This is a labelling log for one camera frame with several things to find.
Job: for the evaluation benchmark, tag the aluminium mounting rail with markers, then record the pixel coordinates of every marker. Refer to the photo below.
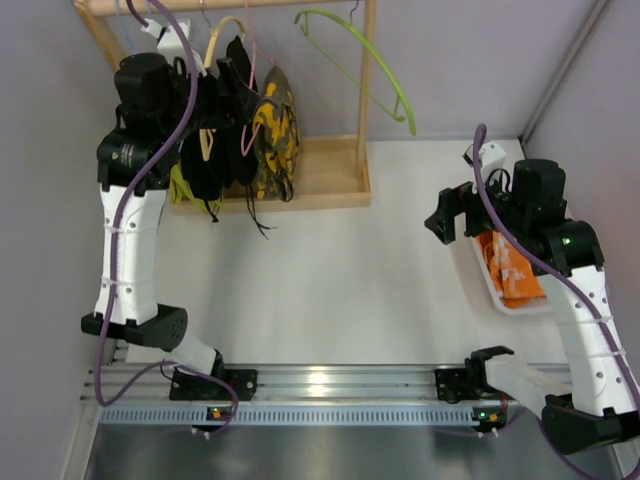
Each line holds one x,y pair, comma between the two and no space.
309,382

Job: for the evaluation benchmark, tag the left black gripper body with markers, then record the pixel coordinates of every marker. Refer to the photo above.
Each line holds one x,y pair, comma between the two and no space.
220,93

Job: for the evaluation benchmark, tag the yellow garment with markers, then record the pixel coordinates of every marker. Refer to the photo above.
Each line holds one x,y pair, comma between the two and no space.
180,191

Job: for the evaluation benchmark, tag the wooden clothes rack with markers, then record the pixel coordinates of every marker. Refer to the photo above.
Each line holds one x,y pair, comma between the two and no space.
332,171

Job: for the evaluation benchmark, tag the grey slotted cable duct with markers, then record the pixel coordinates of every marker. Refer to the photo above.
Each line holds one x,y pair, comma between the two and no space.
254,414

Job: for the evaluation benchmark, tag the pink wire hanger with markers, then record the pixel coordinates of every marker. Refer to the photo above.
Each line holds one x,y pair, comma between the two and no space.
245,147

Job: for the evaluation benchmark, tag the cream wooden hanger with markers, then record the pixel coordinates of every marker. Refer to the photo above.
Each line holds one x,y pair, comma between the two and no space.
207,136

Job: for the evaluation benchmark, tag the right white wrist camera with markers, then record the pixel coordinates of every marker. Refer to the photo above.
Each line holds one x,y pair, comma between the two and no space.
492,157

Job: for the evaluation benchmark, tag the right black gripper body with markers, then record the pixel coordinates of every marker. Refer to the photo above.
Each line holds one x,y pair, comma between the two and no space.
463,209

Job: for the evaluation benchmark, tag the orange white cloth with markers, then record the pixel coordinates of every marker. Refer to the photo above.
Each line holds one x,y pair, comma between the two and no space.
510,273

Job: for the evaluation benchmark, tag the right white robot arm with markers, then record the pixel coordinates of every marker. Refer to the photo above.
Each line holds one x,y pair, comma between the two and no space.
600,407

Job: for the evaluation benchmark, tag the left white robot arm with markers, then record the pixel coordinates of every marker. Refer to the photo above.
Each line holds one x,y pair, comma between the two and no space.
161,104

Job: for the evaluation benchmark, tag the camouflage trousers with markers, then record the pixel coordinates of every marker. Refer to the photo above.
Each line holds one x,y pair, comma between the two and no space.
277,142

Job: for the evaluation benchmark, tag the green plastic hanger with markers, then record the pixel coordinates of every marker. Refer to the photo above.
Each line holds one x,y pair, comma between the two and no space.
401,111

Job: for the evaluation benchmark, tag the black trousers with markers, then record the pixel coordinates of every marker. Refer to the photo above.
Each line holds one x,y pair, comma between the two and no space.
243,168

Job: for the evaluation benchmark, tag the white plastic basket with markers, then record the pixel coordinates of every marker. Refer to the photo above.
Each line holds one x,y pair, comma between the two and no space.
538,307

